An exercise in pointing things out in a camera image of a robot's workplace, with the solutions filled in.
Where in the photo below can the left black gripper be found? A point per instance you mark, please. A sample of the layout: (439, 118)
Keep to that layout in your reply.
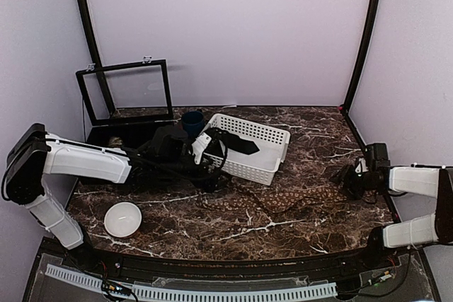
(199, 182)

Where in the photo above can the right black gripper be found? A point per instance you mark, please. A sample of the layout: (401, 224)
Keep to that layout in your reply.
(344, 175)

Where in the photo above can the brown floral patterned tie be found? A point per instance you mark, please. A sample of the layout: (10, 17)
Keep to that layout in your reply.
(272, 201)

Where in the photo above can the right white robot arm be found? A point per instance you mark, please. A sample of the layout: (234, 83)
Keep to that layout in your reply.
(431, 181)

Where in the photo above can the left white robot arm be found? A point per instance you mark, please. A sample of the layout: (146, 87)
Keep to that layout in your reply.
(40, 154)

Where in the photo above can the dark blue mug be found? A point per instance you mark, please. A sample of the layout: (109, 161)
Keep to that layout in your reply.
(193, 123)

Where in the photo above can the rolled tie in box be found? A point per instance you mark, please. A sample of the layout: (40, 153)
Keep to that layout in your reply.
(115, 143)

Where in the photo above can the black tie in basket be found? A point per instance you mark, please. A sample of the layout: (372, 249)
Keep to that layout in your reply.
(224, 140)

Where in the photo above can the black glass-lid display box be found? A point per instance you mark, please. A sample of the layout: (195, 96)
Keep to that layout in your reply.
(126, 102)

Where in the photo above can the white bowl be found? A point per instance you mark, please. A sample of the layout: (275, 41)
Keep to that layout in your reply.
(122, 220)

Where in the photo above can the white perforated plastic basket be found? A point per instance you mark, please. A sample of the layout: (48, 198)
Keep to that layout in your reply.
(259, 167)

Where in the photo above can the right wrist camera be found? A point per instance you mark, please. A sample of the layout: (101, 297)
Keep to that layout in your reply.
(361, 166)

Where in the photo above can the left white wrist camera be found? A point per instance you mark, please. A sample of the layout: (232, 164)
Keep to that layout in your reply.
(199, 146)

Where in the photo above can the white slotted cable duct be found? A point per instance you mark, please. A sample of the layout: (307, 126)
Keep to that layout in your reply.
(186, 291)

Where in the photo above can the black curved front rail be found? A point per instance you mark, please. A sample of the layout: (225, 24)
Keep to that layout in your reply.
(144, 255)

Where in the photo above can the left black frame post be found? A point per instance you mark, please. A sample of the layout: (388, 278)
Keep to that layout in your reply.
(94, 53)

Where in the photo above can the black frame post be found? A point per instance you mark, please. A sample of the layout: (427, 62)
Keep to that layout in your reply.
(361, 56)
(94, 53)

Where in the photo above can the right black frame post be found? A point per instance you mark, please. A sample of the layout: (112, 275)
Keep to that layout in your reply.
(361, 56)

